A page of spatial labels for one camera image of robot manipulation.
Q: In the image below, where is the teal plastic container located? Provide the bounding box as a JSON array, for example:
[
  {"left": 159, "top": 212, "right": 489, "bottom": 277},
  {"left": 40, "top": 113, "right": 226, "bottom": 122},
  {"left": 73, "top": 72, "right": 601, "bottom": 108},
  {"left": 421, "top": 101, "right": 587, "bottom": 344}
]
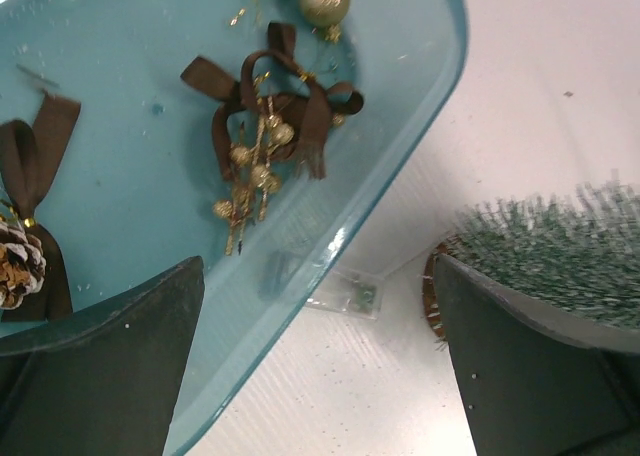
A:
[{"left": 1, "top": 0, "right": 467, "bottom": 455}]

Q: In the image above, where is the small frosted christmas tree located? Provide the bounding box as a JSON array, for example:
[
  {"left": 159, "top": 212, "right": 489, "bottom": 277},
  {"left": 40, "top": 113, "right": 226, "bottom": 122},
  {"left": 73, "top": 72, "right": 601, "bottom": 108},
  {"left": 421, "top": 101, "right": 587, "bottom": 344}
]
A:
[{"left": 422, "top": 181, "right": 639, "bottom": 354}]

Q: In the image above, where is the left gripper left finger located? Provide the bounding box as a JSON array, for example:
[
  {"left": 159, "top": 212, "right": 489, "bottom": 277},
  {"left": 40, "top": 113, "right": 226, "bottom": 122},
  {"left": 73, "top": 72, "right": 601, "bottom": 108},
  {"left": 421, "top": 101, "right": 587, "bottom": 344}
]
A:
[{"left": 1, "top": 256, "right": 204, "bottom": 455}]

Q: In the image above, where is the brown ribbon ornament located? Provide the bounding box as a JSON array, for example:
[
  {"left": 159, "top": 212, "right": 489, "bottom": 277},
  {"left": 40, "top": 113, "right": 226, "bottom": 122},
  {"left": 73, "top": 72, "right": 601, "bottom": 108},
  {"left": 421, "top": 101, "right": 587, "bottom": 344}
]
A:
[{"left": 180, "top": 21, "right": 365, "bottom": 256}]

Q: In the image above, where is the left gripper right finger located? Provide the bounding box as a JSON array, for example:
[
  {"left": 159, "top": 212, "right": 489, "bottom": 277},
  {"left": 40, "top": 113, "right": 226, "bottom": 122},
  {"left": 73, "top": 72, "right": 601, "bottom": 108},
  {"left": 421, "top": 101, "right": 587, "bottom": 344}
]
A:
[{"left": 434, "top": 255, "right": 639, "bottom": 455}]

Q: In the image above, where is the clear battery box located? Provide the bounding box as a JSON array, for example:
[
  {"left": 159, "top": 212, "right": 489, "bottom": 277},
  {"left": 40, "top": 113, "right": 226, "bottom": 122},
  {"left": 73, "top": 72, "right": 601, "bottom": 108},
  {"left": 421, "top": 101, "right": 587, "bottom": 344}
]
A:
[{"left": 305, "top": 268, "right": 385, "bottom": 320}]

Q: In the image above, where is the pine cone ornament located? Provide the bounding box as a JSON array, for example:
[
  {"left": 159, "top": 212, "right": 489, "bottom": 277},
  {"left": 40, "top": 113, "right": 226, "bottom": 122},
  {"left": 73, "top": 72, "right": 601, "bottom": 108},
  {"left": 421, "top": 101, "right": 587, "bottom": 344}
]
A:
[{"left": 1, "top": 217, "right": 47, "bottom": 310}]

